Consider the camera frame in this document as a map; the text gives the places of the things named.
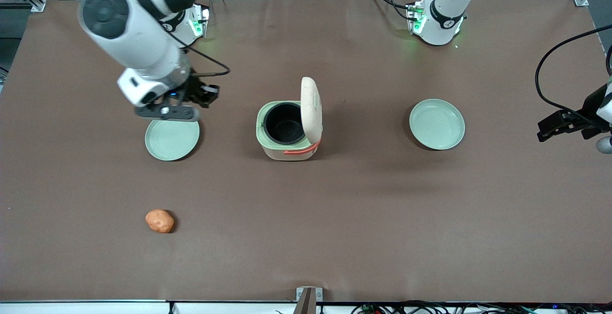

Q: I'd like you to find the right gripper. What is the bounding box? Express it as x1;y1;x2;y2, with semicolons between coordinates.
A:
117;65;220;109

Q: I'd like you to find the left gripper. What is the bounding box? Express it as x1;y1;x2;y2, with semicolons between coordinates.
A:
537;79;612;143

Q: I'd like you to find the cream rice cooker orange handle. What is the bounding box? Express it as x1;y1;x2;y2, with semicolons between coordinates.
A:
256;76;324;162

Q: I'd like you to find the pale green plate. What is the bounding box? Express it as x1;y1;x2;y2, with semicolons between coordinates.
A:
409;99;466;151
145;118;200;162

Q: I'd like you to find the orange potato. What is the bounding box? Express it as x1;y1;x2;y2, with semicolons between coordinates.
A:
145;209;175;234

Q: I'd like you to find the brown table cover sheet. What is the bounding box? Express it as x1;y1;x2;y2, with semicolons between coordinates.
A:
0;0;612;304

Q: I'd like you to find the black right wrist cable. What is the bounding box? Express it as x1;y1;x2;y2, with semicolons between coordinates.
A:
160;18;231;77

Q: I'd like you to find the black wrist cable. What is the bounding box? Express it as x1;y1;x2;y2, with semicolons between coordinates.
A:
160;18;231;77
535;24;612;116

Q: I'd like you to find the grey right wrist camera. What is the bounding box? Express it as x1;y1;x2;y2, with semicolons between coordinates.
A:
134;106;201;123

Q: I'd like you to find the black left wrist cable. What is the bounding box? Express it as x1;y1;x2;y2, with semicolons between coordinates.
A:
535;24;612;116

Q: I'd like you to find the black left arm base cable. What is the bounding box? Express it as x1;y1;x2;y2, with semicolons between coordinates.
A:
367;0;413;21

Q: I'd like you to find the black cable bundle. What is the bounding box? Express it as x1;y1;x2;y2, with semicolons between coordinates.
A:
350;300;612;314

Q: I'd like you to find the grey metal mounting bracket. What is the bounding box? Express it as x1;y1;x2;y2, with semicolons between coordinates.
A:
293;286;324;314

